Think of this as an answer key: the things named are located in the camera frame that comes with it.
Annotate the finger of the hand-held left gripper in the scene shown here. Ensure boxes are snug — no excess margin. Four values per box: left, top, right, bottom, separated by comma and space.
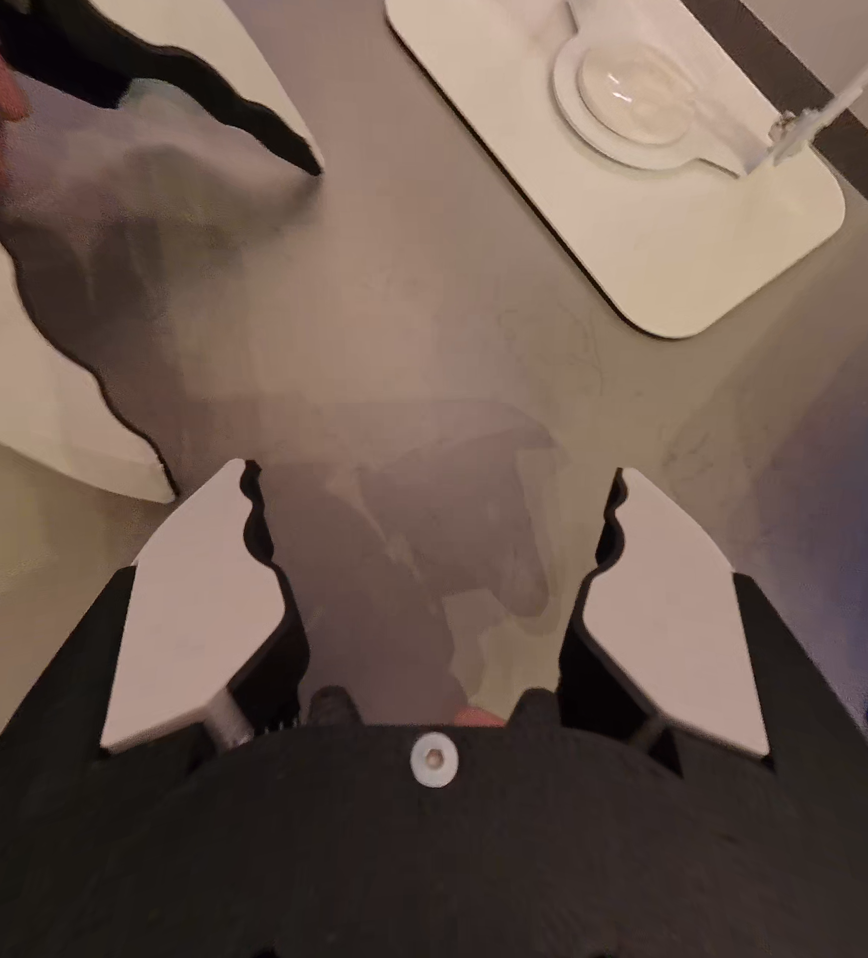
0, 191, 181, 504
0, 0, 324, 178

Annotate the white document stand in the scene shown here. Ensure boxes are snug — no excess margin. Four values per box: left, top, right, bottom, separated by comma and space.
385, 0, 868, 339

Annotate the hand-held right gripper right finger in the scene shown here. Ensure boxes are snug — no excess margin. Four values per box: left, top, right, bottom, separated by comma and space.
558, 467, 772, 757

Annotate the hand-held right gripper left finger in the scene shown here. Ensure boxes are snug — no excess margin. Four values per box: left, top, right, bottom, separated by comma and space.
99, 458, 309, 753

